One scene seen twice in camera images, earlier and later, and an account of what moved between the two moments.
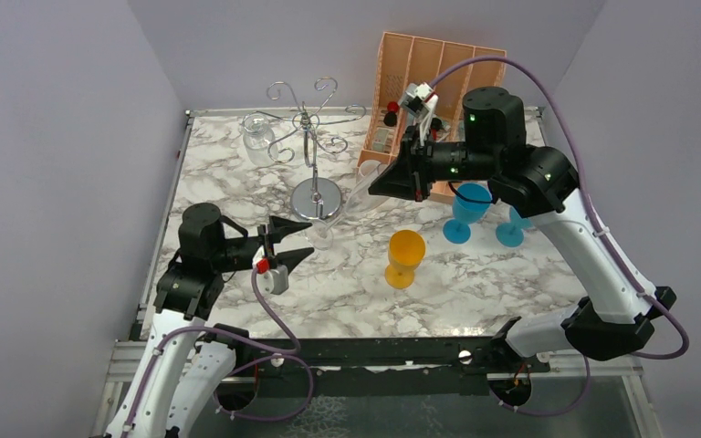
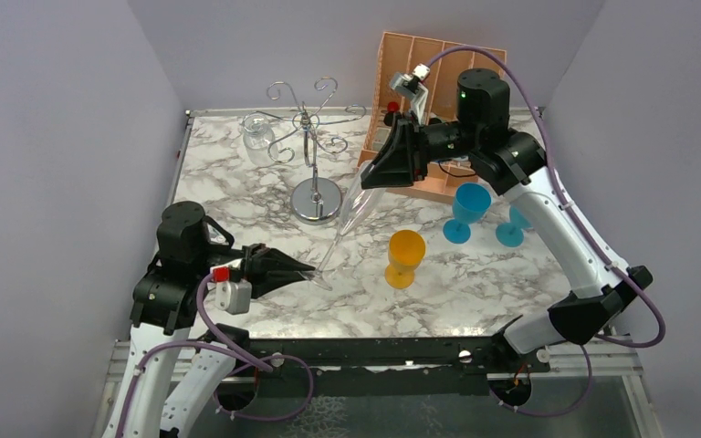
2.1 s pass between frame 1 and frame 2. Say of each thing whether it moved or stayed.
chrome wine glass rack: stayed
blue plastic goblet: stayed
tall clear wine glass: moved
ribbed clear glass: stayed
